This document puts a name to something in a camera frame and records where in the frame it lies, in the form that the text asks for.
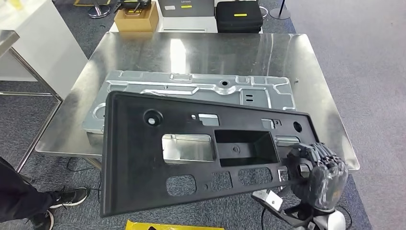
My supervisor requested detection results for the black plastic panel part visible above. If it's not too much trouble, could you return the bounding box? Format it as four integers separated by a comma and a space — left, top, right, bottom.
100, 91, 320, 218

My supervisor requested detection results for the person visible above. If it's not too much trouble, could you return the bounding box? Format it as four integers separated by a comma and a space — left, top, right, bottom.
0, 156, 90, 230

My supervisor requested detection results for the grey laptop box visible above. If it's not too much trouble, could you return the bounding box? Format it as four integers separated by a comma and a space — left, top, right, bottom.
158, 0, 215, 18

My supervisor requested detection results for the black pole grey round base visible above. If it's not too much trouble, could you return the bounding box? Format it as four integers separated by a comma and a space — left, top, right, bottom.
270, 0, 292, 20

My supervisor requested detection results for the yellow floor tape square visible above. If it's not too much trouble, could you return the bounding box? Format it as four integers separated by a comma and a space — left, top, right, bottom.
124, 219, 225, 230

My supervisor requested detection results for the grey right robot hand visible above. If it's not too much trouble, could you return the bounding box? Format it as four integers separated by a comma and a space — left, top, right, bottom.
287, 142, 349, 212

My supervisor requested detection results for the white flat box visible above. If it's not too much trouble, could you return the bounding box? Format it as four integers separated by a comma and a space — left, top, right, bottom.
155, 8, 219, 34

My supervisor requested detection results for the white panelled steel table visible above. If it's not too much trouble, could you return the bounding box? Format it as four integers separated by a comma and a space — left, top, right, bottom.
0, 0, 89, 173

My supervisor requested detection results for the brown cardboard box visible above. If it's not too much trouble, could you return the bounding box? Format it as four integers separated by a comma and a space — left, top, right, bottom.
113, 1, 160, 33

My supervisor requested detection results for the black box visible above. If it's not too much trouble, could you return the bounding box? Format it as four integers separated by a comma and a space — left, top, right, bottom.
215, 0, 264, 34

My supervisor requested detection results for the chrome disc chair base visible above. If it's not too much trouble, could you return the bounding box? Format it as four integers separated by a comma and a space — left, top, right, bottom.
87, 0, 112, 19

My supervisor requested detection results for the black controller cable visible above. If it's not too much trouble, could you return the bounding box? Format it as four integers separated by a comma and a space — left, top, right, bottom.
66, 158, 102, 204

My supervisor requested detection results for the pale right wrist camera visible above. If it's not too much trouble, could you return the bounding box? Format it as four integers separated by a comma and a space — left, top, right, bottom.
252, 189, 283, 212

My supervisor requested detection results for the stamped sheet metal plate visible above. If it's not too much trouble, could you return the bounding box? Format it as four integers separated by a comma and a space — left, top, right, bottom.
81, 69, 297, 134

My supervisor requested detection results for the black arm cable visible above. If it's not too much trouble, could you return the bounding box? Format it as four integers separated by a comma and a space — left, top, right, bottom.
260, 206, 268, 230

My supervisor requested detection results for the stainless steel workbench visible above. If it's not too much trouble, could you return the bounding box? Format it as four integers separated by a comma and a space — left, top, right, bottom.
34, 32, 361, 172

